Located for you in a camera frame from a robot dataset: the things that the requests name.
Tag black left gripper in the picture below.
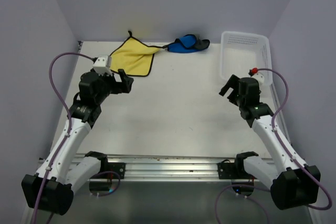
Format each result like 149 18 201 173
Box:
94 69 133 104

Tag yellow towel black trim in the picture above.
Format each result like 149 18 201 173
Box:
110 30 163 77

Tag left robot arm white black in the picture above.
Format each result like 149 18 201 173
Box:
22 69 133 215

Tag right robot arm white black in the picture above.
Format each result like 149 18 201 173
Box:
219 74 321 210

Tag white plastic basket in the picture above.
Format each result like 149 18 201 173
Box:
219 31 272 80

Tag blue towel dark trim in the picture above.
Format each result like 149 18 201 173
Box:
163 34 211 54

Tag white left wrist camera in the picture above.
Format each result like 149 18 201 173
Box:
92 55 112 75

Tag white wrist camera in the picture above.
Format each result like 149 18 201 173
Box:
248 68 265 86
92 55 112 75

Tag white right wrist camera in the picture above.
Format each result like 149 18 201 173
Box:
248 68 265 86

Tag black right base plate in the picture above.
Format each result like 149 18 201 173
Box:
217 159 239 179

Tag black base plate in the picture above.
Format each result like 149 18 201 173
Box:
217 159 239 179
100 162 126 180

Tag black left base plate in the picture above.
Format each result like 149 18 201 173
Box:
100 162 126 180

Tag aluminium mounting rail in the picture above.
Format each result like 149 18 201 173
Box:
70 155 276 183

